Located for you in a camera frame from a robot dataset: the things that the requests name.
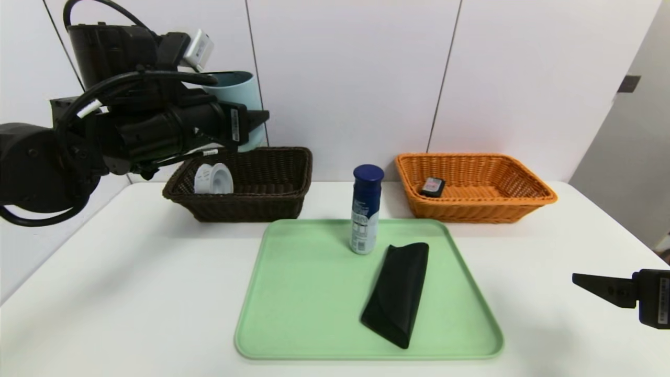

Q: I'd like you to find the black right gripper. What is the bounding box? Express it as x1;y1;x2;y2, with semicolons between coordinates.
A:
572;269;670;329

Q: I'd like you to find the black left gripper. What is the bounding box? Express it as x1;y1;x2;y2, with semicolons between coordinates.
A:
183;100;270;146

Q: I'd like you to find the blue-grey plastic cup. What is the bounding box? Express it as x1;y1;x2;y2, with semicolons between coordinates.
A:
202;71;265;152

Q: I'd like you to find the white plastic round container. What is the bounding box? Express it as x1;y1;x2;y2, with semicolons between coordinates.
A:
194;163;235;195

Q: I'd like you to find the small black red tin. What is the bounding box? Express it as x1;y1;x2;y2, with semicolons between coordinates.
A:
419;176;446;198

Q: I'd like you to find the black glasses case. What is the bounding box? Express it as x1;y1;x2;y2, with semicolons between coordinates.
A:
360;242;430;350

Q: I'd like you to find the dark brown wicker basket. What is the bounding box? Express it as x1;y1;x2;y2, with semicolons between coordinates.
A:
162;147;314;223

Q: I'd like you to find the orange wicker basket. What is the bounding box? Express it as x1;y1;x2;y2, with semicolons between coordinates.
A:
395;153;558;224

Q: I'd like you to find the blue capped spray can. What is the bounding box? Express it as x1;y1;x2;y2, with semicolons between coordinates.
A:
350;164;385;256

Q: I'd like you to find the light green plastic tray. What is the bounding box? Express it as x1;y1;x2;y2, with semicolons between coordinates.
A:
235;218;505;361

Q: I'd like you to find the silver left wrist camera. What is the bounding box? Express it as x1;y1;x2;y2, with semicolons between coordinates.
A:
181;29;215;73

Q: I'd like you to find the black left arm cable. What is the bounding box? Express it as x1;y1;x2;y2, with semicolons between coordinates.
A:
55;0;219;126

